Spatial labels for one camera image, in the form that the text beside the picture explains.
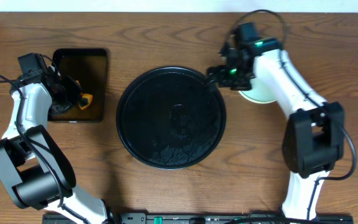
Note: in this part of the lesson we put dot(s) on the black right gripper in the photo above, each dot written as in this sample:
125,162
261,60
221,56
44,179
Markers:
223,81

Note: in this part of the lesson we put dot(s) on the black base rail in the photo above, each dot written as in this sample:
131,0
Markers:
254,217

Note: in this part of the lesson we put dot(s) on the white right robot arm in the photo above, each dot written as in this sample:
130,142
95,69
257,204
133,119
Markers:
262,72

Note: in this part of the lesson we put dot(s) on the orange green scrub sponge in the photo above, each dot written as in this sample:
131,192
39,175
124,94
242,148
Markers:
83,100

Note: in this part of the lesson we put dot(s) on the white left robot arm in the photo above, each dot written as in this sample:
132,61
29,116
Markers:
33,169

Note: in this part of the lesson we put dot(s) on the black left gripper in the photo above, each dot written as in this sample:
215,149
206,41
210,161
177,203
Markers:
72,90

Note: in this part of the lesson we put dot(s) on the round black serving tray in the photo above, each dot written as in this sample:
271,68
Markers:
169,118

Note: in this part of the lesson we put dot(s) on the black rectangular water tray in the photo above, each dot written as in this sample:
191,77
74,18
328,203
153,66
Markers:
90,67

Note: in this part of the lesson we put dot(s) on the mint green plate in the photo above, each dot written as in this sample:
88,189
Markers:
260,93

